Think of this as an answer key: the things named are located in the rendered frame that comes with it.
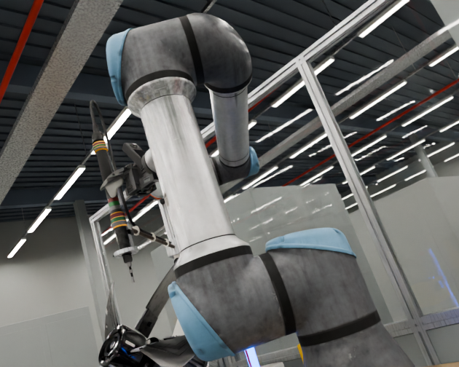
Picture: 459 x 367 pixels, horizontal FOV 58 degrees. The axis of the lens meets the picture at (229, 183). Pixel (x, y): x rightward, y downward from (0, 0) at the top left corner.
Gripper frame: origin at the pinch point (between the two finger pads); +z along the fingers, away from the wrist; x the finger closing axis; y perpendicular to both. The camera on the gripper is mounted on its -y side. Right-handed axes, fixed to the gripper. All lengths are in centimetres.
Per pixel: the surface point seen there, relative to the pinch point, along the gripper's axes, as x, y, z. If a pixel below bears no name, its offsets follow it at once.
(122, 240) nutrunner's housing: -1.9, 17.0, 0.7
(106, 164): -1.2, -7.7, 0.2
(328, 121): 69, -8, -42
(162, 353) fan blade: -7, 50, -12
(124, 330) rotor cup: -3.9, 40.9, 6.8
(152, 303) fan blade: 6.1, 35.9, 4.7
